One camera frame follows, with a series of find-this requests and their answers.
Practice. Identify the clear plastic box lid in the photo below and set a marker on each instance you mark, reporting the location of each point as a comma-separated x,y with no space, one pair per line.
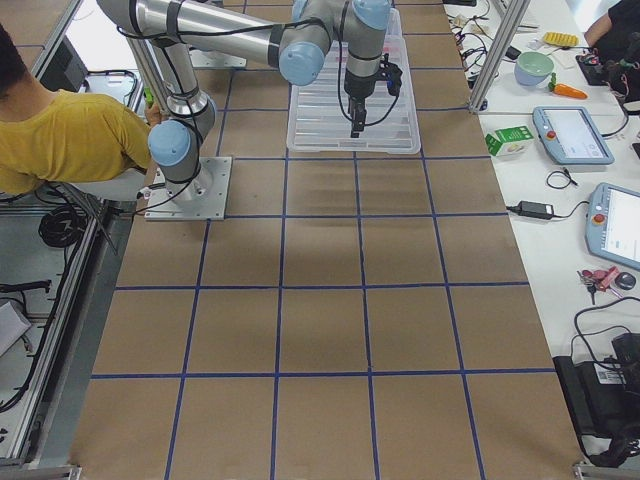
320,114

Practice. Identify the green white carton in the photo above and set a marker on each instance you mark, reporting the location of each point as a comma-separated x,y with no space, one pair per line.
508,141

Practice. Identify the black power adapter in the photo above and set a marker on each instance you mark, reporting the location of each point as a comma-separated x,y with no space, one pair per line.
535,210

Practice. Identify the green and blue bowl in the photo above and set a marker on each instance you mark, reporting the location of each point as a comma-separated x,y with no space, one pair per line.
532,68

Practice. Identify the toy carrot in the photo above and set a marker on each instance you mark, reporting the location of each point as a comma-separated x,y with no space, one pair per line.
565,90

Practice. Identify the teach pendant upper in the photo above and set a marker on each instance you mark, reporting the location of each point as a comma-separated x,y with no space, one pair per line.
570,137

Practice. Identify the teach pendant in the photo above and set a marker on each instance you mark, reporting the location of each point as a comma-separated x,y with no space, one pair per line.
612,226
570,137

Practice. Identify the yellow corrugated toy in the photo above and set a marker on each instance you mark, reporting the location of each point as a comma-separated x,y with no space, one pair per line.
562,40

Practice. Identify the white chair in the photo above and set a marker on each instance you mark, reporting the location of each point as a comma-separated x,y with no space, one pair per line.
124,187

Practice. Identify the teach pendant lower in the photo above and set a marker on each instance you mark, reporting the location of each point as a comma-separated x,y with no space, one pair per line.
612,226

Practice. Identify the person in yellow shirt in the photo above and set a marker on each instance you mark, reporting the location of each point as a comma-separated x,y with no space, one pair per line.
60,136

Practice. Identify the black laptop bag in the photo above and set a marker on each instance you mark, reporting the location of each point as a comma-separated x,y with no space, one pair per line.
603,399

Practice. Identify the aluminium frame post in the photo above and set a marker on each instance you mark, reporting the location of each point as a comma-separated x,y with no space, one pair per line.
502,40

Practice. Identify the pink keychain keys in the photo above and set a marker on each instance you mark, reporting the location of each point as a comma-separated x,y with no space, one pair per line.
597,280

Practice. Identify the coiled black cable floor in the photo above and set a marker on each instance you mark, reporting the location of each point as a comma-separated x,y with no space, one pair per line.
62,227

